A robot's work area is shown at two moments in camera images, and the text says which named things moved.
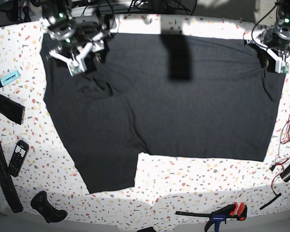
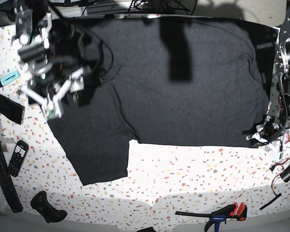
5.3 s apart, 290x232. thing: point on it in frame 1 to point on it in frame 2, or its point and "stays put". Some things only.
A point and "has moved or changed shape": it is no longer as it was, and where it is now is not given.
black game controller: (40, 203) stays put
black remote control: (18, 157) stays put
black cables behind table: (158, 6) stays put
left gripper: (88, 63) to (74, 83)
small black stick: (277, 196) stays put
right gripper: (281, 56) to (269, 130)
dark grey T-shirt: (200, 94) has moved or changed shape
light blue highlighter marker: (7, 79) stays put
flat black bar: (13, 110) stays put
